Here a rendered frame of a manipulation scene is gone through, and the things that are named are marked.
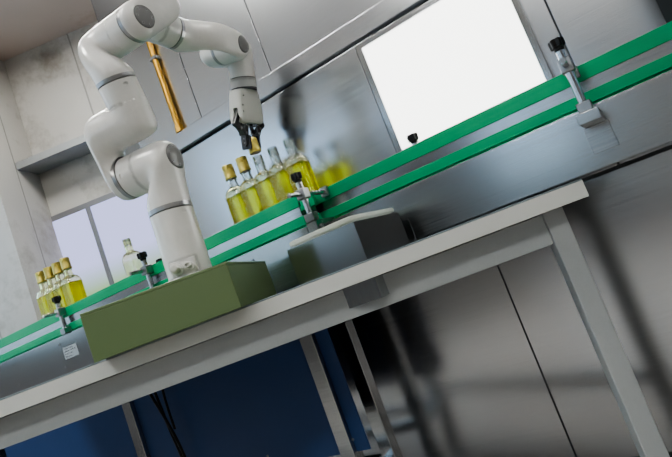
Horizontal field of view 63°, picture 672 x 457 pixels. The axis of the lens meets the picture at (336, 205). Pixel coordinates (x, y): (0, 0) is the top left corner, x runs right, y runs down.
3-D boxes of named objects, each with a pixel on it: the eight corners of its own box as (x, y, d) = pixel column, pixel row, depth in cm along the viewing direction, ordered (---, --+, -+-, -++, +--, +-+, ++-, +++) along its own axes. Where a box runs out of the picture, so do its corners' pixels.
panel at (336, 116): (557, 84, 131) (502, -40, 135) (555, 83, 129) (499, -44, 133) (276, 217, 175) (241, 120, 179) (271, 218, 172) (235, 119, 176)
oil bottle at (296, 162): (333, 222, 151) (306, 151, 153) (323, 224, 146) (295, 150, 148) (317, 229, 153) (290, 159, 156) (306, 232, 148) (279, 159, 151)
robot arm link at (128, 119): (119, 75, 113) (61, 107, 118) (170, 181, 116) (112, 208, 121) (144, 75, 122) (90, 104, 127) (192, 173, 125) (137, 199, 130)
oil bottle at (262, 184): (301, 236, 156) (275, 167, 159) (289, 239, 151) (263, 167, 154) (286, 243, 159) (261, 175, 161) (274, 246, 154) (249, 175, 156)
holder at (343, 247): (419, 240, 129) (407, 210, 130) (367, 259, 105) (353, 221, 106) (359, 263, 137) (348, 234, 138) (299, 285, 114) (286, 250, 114)
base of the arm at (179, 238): (214, 269, 109) (191, 196, 111) (152, 290, 108) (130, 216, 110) (225, 271, 125) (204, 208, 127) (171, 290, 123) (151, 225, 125)
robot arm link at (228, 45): (159, 52, 140) (220, 73, 157) (195, 38, 133) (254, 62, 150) (159, 20, 140) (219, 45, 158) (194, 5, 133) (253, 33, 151)
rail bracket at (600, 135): (620, 145, 109) (574, 43, 111) (615, 143, 94) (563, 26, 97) (595, 154, 111) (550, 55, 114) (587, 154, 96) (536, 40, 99)
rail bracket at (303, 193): (339, 214, 141) (322, 169, 143) (304, 221, 127) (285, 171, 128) (330, 218, 143) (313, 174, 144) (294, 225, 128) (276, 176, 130)
